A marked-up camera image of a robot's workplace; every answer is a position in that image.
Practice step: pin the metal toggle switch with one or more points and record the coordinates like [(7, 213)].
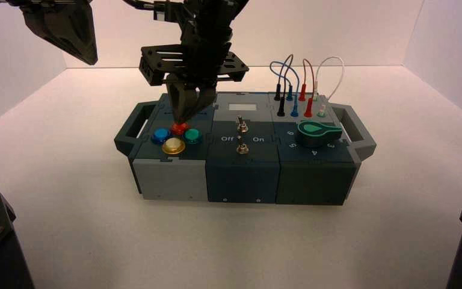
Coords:
[(242, 148), (242, 126)]

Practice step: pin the grey and teal task box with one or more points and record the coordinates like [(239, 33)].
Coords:
[(243, 177)]

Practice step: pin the blue push button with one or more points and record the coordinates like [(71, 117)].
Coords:
[(161, 136)]

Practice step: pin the small grey display screen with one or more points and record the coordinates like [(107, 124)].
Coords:
[(243, 107)]

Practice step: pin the yellow push button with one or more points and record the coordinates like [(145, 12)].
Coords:
[(173, 146)]

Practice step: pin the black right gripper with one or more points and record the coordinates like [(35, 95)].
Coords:
[(205, 52)]

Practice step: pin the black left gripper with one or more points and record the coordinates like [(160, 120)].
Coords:
[(43, 2)]

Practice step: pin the red push button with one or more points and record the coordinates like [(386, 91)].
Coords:
[(180, 129)]

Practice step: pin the green push button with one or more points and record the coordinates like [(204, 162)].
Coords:
[(192, 136)]

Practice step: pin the green rotary knob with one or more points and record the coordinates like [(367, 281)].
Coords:
[(314, 133)]

